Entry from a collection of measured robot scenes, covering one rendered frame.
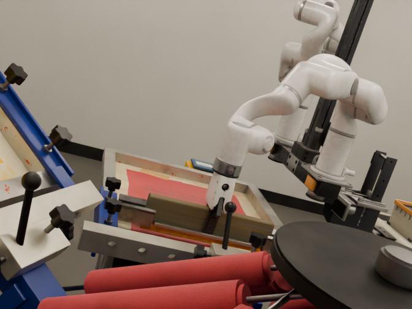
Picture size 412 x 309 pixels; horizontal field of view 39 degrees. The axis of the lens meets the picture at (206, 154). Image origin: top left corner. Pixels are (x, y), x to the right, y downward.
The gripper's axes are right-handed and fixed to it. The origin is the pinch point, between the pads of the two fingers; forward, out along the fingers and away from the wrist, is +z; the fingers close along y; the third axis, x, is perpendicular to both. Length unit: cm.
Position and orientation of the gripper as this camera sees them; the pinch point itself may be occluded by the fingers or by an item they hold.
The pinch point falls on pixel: (208, 223)
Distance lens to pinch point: 158.1
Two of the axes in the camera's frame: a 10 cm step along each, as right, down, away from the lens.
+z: -3.0, 9.3, 2.3
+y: -1.5, -2.8, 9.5
